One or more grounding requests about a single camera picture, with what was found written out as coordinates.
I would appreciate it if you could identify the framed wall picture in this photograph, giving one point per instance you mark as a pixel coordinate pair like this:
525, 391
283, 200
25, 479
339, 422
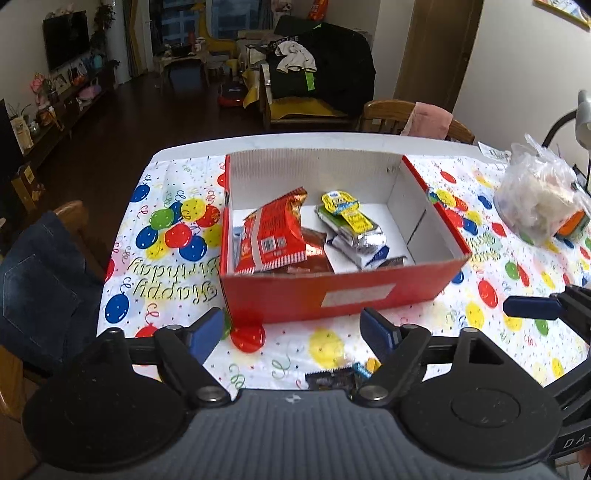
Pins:
568, 11

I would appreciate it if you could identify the red cardboard box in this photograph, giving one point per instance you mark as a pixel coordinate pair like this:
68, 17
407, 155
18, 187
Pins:
300, 300

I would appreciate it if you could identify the yellow giraffe toy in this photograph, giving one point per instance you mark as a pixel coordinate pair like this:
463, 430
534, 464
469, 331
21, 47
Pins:
217, 44

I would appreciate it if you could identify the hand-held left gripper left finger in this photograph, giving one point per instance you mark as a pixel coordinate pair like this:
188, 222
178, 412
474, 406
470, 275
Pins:
205, 334

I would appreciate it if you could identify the red snack packet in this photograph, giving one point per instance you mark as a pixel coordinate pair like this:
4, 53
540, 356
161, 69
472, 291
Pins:
277, 226

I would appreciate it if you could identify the pink cloth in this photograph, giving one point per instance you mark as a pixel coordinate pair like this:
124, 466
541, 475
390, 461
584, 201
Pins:
427, 120

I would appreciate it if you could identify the dark clothing pile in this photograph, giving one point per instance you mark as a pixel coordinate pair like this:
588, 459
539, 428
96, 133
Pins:
341, 69

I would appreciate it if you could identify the clear plastic bag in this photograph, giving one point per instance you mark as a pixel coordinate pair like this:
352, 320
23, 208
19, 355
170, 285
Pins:
535, 194

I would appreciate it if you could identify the dark wooden television cabinet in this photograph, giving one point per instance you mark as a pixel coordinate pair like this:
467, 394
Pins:
74, 110

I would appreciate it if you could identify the grey desk lamp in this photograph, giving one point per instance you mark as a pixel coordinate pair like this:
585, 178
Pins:
584, 110

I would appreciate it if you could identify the pink flowers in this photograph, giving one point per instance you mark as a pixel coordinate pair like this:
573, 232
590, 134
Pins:
39, 84

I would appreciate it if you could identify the yellow candy wrapper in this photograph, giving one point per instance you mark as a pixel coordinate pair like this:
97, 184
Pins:
373, 363

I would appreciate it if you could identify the yellow cushion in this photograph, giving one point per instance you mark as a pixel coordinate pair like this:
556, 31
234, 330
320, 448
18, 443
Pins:
300, 108

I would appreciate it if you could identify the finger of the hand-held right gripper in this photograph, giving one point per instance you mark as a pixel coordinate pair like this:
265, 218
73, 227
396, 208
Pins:
531, 307

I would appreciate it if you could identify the yellow snack packet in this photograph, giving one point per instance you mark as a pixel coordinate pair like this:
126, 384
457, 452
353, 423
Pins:
344, 207

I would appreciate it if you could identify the wooden door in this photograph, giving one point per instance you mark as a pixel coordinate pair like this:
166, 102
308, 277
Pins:
434, 50

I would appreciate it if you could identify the white shirt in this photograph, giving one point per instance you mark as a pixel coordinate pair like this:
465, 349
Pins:
295, 57

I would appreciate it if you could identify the brown cookie packet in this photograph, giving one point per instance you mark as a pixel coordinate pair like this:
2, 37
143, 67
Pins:
316, 251

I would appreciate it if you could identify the black television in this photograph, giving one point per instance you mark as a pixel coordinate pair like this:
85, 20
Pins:
66, 40

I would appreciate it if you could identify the wooden armchair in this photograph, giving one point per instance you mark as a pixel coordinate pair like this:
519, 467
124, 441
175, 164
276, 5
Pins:
295, 122

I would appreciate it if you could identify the green and silver snack packet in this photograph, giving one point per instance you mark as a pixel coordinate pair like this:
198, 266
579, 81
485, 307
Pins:
364, 240

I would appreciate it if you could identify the balloon print tablecloth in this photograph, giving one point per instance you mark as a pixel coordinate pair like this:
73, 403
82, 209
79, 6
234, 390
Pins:
161, 295

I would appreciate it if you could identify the blue candy wrapper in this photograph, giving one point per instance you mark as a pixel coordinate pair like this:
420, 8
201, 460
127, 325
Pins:
361, 369

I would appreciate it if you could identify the black snack packet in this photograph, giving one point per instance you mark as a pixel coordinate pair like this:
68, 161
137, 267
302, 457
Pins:
330, 381

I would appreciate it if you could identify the white paper sheet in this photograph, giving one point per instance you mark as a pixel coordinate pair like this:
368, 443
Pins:
494, 151

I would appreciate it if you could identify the red toy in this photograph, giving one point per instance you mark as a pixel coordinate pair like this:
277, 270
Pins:
230, 94

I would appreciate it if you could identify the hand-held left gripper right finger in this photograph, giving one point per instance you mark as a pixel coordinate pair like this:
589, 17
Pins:
376, 332

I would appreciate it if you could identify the wooden chair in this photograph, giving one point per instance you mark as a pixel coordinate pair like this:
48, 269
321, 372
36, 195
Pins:
383, 113
71, 214

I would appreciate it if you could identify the orange object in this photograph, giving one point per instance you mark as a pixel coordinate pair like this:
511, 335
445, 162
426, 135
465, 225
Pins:
575, 226

